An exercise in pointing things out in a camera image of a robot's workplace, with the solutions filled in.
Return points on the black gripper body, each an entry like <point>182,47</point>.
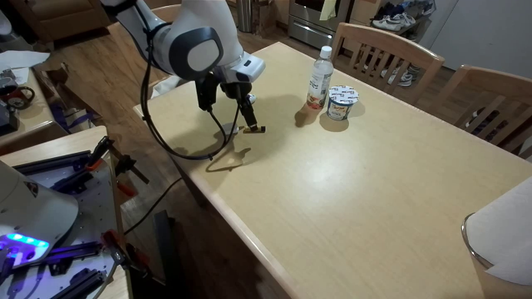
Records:
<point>237,90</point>

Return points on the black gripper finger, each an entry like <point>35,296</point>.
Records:
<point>252,115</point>
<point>245,113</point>

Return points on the gold chapstick tube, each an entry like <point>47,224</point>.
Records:
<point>257,130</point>

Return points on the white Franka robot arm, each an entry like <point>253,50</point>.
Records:
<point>193,50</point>

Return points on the clear bottle with orange drink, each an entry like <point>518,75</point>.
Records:
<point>320,77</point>

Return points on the white blue yogurt cup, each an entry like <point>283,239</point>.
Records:
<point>341,102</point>

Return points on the stainless steel oven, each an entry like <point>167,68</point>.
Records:
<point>313,22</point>

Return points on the orange black clamp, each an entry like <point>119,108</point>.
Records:
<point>114,158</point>

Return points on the wooden slat chair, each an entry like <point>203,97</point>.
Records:
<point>388,55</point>

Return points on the white sneaker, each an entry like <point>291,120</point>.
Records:
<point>385,23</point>
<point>404,18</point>

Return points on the small wooden table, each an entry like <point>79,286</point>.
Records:
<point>27,118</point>

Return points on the dark mug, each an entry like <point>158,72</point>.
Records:
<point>19,97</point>

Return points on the white device with blue light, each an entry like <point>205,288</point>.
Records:
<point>27,216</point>

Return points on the wooden chair back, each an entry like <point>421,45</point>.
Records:
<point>493,105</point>

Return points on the white paper towel roll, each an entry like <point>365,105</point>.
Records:
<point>508,238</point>

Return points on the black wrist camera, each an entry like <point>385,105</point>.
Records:
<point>207,92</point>

